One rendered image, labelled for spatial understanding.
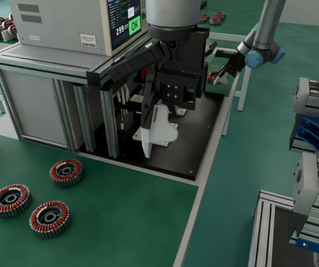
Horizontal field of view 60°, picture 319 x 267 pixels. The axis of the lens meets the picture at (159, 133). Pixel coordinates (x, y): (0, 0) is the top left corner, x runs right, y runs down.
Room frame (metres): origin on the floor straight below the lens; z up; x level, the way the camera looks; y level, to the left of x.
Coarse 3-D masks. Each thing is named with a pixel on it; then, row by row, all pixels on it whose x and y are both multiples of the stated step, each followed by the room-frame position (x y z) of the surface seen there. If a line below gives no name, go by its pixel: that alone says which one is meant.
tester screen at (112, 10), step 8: (112, 0) 0.95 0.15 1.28; (120, 0) 1.00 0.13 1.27; (128, 0) 1.06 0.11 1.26; (136, 0) 1.12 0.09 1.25; (112, 8) 0.95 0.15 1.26; (120, 8) 1.00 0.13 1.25; (128, 8) 1.06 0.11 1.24; (112, 16) 0.94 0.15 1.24; (120, 16) 0.99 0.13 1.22; (136, 16) 1.12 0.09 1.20; (112, 24) 0.94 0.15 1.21; (120, 24) 0.99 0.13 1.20; (128, 24) 1.05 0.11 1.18; (112, 32) 0.93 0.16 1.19; (128, 32) 1.04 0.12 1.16; (112, 40) 0.93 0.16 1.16; (112, 48) 0.92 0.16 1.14
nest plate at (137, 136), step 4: (172, 124) 0.98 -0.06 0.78; (176, 124) 0.98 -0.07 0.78; (140, 128) 0.96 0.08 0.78; (176, 128) 0.97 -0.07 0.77; (136, 132) 0.93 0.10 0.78; (140, 132) 0.93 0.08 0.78; (136, 136) 0.90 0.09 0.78; (140, 136) 0.90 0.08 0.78; (140, 140) 0.89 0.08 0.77; (156, 144) 0.86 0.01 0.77; (160, 144) 0.86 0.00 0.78; (164, 144) 0.85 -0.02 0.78; (168, 144) 0.86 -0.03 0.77
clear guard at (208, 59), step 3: (156, 39) 1.25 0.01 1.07; (207, 39) 1.28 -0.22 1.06; (207, 42) 1.25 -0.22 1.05; (210, 42) 1.28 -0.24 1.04; (207, 45) 1.23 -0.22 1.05; (207, 48) 1.21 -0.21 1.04; (216, 48) 1.28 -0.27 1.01; (213, 51) 1.23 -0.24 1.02; (210, 54) 1.19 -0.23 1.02; (213, 54) 1.21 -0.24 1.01; (207, 57) 1.14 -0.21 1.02; (210, 57) 1.16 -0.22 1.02; (207, 60) 1.12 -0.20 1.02; (210, 60) 1.14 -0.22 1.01
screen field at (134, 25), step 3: (135, 18) 1.11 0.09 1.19; (138, 18) 1.14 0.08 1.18; (129, 21) 1.06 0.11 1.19; (132, 21) 1.08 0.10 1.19; (135, 21) 1.11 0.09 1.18; (138, 21) 1.13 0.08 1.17; (129, 24) 1.06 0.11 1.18; (132, 24) 1.08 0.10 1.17; (135, 24) 1.10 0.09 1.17; (138, 24) 1.13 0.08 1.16; (129, 27) 1.05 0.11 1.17; (132, 27) 1.08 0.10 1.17; (135, 27) 1.10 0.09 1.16; (138, 27) 1.13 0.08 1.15; (129, 30) 1.05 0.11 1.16; (132, 30) 1.08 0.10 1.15; (135, 30) 1.10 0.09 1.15; (129, 33) 1.05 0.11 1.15
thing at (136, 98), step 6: (120, 96) 1.03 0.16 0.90; (132, 96) 0.98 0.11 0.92; (138, 96) 0.98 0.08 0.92; (114, 102) 0.98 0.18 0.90; (120, 102) 0.97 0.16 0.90; (132, 102) 0.94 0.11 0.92; (138, 102) 0.94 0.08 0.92; (120, 108) 0.96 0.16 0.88; (126, 108) 0.95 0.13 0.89; (132, 108) 0.94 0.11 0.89; (138, 108) 0.93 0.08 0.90; (120, 114) 0.97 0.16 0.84
